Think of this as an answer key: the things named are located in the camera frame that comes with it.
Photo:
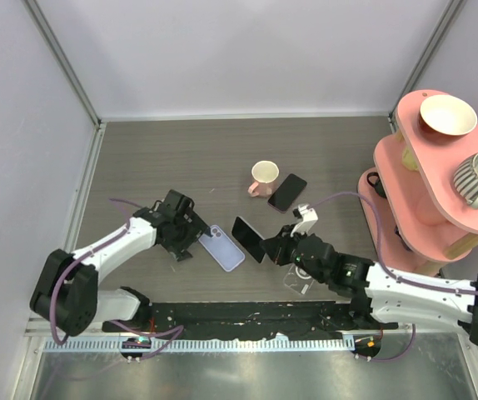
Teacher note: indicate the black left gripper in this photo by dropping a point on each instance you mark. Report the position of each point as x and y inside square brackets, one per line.
[196, 228]

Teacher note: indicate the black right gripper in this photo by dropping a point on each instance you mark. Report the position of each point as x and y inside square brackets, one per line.
[276, 247]

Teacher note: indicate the white phone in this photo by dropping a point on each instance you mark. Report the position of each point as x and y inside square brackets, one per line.
[249, 238]

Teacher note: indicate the lilac phone case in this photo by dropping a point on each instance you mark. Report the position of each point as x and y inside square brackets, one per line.
[222, 249]

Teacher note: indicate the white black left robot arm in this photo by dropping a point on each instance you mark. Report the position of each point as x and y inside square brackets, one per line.
[67, 293]

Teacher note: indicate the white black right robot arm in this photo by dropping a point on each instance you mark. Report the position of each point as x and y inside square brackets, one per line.
[385, 294]

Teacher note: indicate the clear magsafe phone case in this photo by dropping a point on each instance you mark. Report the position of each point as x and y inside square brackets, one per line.
[298, 280]

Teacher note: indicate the purple phone black screen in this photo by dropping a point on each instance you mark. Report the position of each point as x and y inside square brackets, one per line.
[287, 193]

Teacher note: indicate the pink mug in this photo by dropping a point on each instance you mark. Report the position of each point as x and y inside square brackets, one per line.
[264, 175]

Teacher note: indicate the dark green mug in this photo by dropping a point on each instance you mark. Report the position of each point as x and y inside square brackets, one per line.
[373, 179]

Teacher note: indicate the pink tiered wooden shelf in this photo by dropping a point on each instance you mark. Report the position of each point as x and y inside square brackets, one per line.
[423, 224]

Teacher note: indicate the white bowl brown outside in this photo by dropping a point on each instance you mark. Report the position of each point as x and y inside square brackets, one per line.
[444, 116]

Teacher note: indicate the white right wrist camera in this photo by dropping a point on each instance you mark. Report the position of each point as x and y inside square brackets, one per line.
[306, 219]

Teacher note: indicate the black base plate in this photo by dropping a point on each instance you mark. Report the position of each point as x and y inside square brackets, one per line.
[255, 321]

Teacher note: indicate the white slotted cable duct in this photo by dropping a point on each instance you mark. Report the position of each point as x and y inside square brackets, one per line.
[126, 344]

